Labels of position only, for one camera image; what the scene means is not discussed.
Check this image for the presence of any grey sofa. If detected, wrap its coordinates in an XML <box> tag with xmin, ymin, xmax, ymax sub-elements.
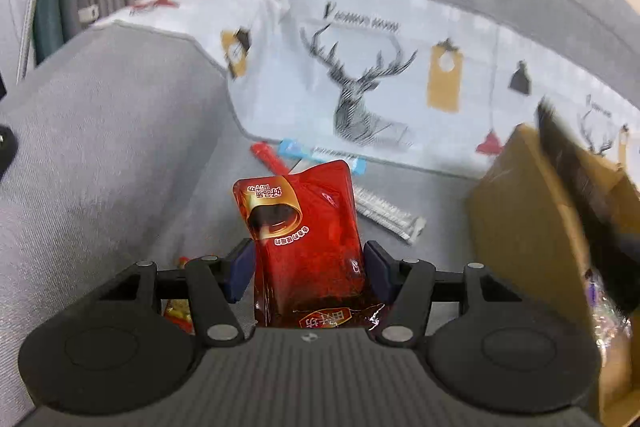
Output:
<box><xmin>0</xmin><ymin>27</ymin><xmax>501</xmax><ymax>427</ymax></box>

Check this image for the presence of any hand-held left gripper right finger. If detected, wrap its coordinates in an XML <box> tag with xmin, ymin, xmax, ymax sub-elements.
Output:
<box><xmin>365</xmin><ymin>241</ymin><xmax>523</xmax><ymax>348</ymax></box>

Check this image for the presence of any red and gold packet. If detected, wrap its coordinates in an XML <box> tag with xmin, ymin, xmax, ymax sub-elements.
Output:
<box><xmin>162</xmin><ymin>257</ymin><xmax>197</xmax><ymax>335</ymax></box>

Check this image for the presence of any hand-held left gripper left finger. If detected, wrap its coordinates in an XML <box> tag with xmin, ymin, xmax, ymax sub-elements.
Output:
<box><xmin>92</xmin><ymin>238</ymin><xmax>253</xmax><ymax>348</ymax></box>

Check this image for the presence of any grey printed sofa cover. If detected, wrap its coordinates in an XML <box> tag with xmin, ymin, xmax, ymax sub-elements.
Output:
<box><xmin>92</xmin><ymin>0</ymin><xmax>640</xmax><ymax>188</ymax></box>

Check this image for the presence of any light blue snack packet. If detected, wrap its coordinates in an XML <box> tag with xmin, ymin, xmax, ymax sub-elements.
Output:
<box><xmin>277</xmin><ymin>138</ymin><xmax>367</xmax><ymax>172</ymax></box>

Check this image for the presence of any clear bag of candies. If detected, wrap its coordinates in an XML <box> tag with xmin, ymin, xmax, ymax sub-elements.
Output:
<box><xmin>592</xmin><ymin>302</ymin><xmax>633</xmax><ymax>358</ymax></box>

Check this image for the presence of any brown cardboard box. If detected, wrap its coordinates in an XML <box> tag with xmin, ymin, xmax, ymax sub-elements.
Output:
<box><xmin>467</xmin><ymin>122</ymin><xmax>640</xmax><ymax>427</ymax></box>

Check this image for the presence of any silver sachet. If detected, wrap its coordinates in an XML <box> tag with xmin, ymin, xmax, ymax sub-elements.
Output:
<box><xmin>352</xmin><ymin>184</ymin><xmax>428</xmax><ymax>244</ymax></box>

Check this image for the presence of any black object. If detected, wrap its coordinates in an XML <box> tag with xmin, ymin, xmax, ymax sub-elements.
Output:
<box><xmin>0</xmin><ymin>124</ymin><xmax>20</xmax><ymax>180</ymax></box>

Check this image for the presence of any red snack stick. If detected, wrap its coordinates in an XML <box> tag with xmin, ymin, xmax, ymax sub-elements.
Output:
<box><xmin>250</xmin><ymin>143</ymin><xmax>296</xmax><ymax>178</ymax></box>

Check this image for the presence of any red snack pouch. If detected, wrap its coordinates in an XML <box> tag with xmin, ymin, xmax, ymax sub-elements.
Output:
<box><xmin>232</xmin><ymin>159</ymin><xmax>386</xmax><ymax>332</ymax></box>

